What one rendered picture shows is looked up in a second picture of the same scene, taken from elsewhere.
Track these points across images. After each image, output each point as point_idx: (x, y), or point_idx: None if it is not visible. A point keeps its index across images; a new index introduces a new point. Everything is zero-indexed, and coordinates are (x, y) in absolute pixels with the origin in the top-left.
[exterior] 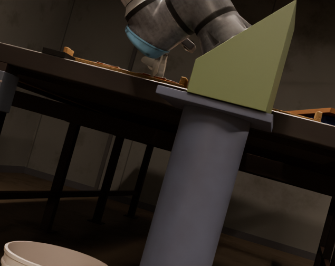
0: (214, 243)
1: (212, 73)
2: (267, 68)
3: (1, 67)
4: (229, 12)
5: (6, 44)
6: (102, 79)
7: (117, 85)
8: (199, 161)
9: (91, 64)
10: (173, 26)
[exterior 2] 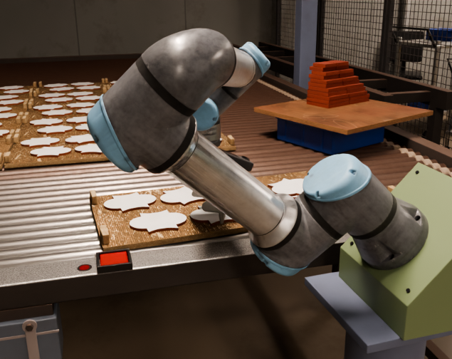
0: None
1: (427, 312)
2: None
3: (45, 311)
4: (397, 209)
5: (38, 281)
6: (193, 275)
7: (214, 274)
8: None
9: (150, 244)
10: (330, 243)
